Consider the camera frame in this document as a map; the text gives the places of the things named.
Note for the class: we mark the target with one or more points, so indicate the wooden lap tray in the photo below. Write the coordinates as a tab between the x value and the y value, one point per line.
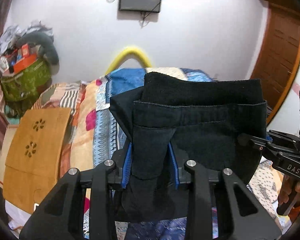
32	163

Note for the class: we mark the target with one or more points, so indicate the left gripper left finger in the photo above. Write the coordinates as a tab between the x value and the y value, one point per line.
123	160

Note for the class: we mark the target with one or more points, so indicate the grey neck pillow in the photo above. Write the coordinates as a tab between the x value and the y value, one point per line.
45	42

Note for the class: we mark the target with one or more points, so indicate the black pants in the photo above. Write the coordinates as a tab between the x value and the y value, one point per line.
169	119

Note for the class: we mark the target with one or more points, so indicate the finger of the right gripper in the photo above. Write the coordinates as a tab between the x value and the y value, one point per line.
250	142

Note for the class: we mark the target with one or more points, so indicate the brown wooden door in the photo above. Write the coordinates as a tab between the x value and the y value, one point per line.
279	58

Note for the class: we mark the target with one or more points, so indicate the blue patchwork bedspread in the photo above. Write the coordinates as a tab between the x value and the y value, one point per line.
219	204

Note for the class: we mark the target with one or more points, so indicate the green patterned bag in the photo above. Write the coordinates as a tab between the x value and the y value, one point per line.
24	84

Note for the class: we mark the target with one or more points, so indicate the orange box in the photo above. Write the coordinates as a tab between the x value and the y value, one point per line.
24	63

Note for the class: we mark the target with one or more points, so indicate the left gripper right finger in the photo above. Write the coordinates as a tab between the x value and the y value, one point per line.
177	166

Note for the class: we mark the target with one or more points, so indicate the yellow curved hoop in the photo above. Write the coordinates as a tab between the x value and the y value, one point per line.
128	53

